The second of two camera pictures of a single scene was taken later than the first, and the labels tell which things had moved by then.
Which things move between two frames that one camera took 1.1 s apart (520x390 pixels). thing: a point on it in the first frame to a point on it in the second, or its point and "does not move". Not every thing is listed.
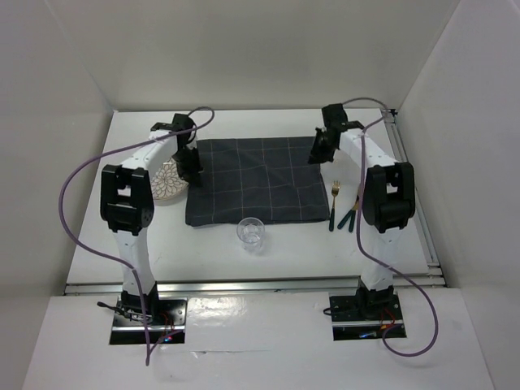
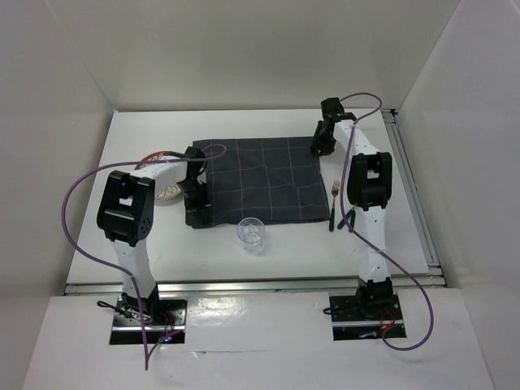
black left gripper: (191, 175) to (200, 204)
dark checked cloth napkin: (268, 178) does not move
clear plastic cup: (250, 231) does not move
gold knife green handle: (348, 214) does not move
